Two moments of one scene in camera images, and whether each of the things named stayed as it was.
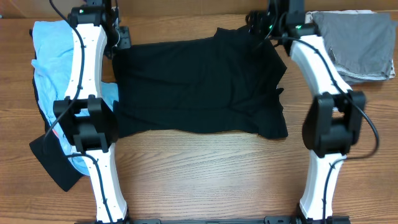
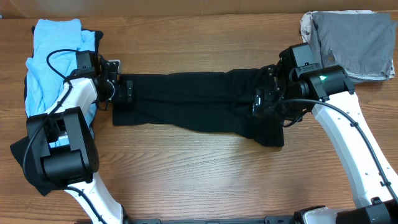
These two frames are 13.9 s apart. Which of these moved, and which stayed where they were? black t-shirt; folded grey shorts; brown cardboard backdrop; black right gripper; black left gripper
Moved: black t-shirt; black right gripper; black left gripper
Stayed: brown cardboard backdrop; folded grey shorts
